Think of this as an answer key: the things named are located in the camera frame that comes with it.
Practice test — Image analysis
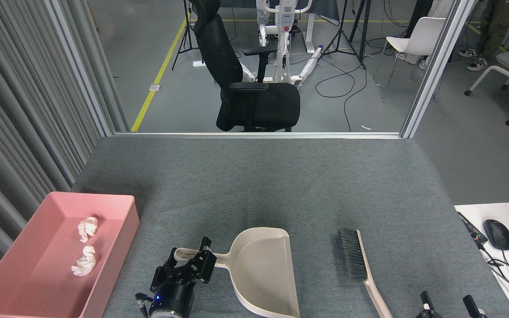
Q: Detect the white plastic chair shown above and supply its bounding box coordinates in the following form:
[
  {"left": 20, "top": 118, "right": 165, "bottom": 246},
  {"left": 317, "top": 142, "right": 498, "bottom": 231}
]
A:
[{"left": 373, "top": 17, "right": 447, "bottom": 103}]

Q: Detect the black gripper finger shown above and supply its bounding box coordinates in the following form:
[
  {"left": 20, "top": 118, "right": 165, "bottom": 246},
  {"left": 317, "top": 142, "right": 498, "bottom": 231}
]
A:
[
  {"left": 463, "top": 295, "right": 489, "bottom": 318},
  {"left": 416, "top": 291, "right": 441, "bottom": 318}
]

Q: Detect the black computer mouse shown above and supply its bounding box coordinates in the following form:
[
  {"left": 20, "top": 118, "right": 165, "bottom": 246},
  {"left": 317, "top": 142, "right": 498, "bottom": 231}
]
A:
[{"left": 483, "top": 220, "right": 509, "bottom": 251}]

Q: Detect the beige brush with black bristles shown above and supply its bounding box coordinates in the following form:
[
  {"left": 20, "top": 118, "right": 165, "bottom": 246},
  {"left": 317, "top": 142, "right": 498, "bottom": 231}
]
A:
[{"left": 340, "top": 228, "right": 393, "bottom": 318}]

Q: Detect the black floor cable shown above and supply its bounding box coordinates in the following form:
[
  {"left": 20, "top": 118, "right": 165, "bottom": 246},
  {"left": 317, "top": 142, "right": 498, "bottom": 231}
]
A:
[{"left": 315, "top": 57, "right": 368, "bottom": 132}]

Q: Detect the silver table edge rail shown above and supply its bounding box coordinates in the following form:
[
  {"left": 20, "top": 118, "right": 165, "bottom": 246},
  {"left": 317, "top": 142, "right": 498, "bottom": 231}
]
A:
[{"left": 113, "top": 132, "right": 403, "bottom": 140}]

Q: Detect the black mouse cable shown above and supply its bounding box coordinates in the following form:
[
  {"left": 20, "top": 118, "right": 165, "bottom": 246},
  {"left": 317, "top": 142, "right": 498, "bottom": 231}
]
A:
[{"left": 480, "top": 245, "right": 509, "bottom": 306}]

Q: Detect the black flat device with buttons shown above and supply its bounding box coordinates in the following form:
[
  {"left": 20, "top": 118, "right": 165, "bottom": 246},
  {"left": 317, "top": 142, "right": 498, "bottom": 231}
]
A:
[{"left": 457, "top": 212, "right": 488, "bottom": 246}]

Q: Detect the beige plastic dustpan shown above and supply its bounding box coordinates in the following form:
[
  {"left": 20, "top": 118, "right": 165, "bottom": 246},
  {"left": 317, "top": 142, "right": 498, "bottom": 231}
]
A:
[{"left": 174, "top": 227, "right": 301, "bottom": 318}]

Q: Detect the large white paper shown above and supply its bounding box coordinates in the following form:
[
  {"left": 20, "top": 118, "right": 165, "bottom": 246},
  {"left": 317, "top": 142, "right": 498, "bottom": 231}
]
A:
[{"left": 71, "top": 246, "right": 97, "bottom": 277}]

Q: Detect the white stand on wheels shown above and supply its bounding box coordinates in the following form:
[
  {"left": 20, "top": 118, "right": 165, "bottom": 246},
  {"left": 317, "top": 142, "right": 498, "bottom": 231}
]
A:
[{"left": 238, "top": 0, "right": 326, "bottom": 89}]

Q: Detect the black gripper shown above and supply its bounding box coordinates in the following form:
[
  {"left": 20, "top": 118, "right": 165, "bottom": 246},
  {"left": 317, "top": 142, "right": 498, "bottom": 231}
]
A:
[{"left": 148, "top": 237, "right": 217, "bottom": 318}]

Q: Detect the silver post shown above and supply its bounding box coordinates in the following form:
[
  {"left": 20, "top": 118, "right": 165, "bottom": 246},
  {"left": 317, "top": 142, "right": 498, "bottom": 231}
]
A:
[
  {"left": 45, "top": 0, "right": 116, "bottom": 137},
  {"left": 400, "top": 0, "right": 476, "bottom": 139}
]

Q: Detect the small white paper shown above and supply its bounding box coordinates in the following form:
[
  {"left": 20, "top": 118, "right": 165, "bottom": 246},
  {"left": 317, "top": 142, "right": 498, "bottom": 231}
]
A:
[{"left": 78, "top": 216, "right": 98, "bottom": 243}]

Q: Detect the pink plastic bin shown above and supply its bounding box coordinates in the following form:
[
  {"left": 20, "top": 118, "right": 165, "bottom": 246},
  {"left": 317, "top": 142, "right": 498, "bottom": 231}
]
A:
[{"left": 0, "top": 191, "right": 141, "bottom": 318}]

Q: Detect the black office chair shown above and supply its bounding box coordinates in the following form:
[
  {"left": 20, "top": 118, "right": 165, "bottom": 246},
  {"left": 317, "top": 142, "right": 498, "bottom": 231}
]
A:
[{"left": 193, "top": 0, "right": 301, "bottom": 132}]

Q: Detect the black tripod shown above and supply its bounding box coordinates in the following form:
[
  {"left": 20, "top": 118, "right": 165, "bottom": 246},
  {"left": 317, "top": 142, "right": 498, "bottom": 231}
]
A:
[
  {"left": 334, "top": 0, "right": 372, "bottom": 70},
  {"left": 171, "top": 0, "right": 204, "bottom": 70}
]

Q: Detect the person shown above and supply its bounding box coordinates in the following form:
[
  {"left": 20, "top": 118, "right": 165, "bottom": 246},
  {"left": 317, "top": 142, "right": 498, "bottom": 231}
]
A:
[
  {"left": 458, "top": 0, "right": 509, "bottom": 71},
  {"left": 396, "top": 0, "right": 454, "bottom": 70}
]

